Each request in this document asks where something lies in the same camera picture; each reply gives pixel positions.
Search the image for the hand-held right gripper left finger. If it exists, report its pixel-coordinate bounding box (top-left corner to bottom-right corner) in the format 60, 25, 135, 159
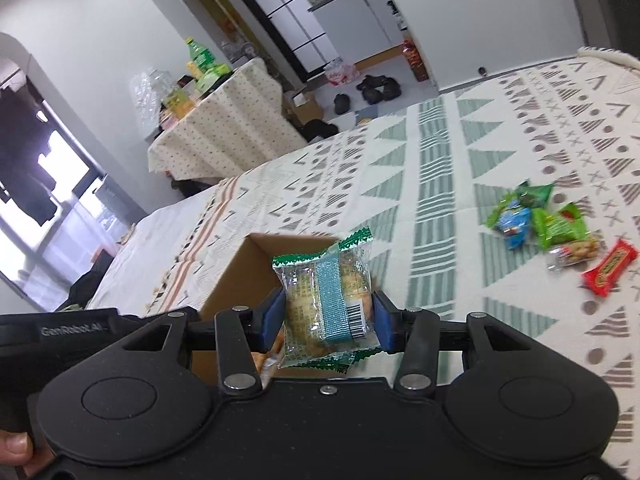
107, 290, 288, 395

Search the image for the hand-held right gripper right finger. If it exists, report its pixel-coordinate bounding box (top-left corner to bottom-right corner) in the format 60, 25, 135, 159
372, 290, 546, 392

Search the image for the clear teal cake packet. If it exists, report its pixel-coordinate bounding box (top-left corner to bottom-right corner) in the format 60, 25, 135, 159
272, 226, 381, 375

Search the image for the brown cardboard box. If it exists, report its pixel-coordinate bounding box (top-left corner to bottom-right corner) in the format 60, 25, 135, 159
192, 232, 351, 383

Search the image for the pile of snack packets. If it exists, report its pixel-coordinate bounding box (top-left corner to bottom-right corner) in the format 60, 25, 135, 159
487, 180, 640, 298

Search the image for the person's left hand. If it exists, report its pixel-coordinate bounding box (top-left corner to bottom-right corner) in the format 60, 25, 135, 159
0, 430, 56, 480

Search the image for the white bedsheet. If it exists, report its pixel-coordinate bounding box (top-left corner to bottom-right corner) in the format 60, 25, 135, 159
87, 195, 216, 311

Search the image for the patterned bed blanket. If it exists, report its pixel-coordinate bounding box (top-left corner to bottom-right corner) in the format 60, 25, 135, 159
150, 47, 640, 461

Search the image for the black hanging garment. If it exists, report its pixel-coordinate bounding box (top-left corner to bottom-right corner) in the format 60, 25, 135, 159
0, 87, 63, 226

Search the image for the black clothes heap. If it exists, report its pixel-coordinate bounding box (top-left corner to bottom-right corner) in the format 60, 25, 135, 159
297, 119, 341, 143

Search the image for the round table with dotted cloth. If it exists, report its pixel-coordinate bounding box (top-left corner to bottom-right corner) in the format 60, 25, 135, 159
147, 57, 311, 183

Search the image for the small cardboard box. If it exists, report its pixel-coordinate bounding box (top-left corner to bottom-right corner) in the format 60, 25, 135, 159
282, 87, 323, 123

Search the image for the clear bottle with yellow drink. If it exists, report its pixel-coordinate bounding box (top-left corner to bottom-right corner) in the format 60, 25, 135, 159
162, 71, 197, 116

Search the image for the white plastic packaging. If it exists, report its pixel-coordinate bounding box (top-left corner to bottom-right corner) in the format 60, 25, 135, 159
129, 65, 166, 141

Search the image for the green box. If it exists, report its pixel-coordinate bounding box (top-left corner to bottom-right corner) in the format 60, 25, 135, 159
195, 62, 233, 92

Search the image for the pink plastic bag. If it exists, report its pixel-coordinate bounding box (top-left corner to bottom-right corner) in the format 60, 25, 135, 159
322, 57, 358, 86

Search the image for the red oil bottle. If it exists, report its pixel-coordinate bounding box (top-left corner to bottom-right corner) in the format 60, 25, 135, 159
401, 35, 430, 82

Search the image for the electric fan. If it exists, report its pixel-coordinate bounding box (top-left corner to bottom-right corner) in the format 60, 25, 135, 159
220, 40, 261, 66

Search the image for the green soda bottle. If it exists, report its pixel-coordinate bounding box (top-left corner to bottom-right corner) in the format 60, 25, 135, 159
186, 36, 213, 68

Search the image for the black framed sliding door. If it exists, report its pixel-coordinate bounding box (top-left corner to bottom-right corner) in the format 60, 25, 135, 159
212, 0, 343, 81

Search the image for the white cabinet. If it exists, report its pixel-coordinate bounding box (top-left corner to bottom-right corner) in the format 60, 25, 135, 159
310, 0, 406, 63

